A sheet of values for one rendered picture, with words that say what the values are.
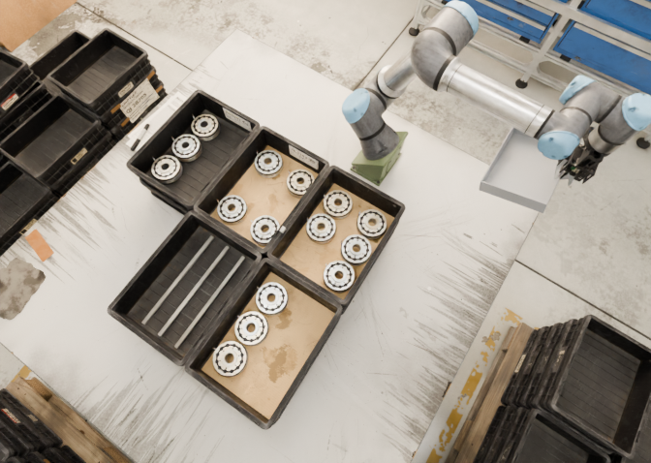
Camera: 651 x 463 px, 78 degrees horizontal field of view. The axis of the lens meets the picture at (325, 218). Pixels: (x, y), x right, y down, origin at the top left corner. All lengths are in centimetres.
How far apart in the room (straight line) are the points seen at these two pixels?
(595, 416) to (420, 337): 76
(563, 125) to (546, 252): 157
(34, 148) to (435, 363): 215
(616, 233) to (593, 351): 104
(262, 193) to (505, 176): 83
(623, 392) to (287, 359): 131
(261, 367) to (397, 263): 61
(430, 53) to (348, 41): 202
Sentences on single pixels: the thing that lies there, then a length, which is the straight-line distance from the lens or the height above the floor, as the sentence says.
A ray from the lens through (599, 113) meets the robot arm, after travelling 118.
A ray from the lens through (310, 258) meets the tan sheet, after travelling 138.
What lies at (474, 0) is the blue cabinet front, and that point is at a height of 40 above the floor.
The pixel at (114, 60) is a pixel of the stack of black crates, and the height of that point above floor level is 49.
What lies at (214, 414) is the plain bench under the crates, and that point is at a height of 70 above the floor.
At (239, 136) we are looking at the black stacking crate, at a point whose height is 83.
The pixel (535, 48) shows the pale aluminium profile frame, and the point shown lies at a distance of 295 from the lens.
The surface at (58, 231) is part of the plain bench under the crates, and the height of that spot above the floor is 70.
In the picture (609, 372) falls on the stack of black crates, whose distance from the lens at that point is 201.
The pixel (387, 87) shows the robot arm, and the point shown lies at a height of 103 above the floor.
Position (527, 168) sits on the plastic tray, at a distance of 147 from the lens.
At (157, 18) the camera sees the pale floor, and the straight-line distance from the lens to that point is 347.
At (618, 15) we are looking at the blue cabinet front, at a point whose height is 65.
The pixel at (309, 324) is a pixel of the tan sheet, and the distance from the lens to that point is 134.
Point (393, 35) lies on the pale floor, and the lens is 320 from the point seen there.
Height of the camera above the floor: 215
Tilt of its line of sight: 68 degrees down
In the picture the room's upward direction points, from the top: 2 degrees clockwise
